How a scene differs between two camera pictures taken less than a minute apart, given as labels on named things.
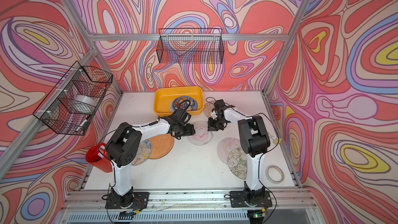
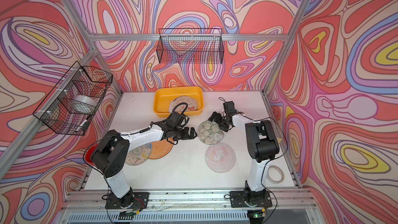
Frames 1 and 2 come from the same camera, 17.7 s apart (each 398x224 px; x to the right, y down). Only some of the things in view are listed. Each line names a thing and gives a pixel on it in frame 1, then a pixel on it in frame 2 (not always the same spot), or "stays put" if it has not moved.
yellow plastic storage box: (164, 96) stays put
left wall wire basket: (70, 106) stays put
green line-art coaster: (237, 162) -> (210, 133)
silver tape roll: (83, 103) stays put
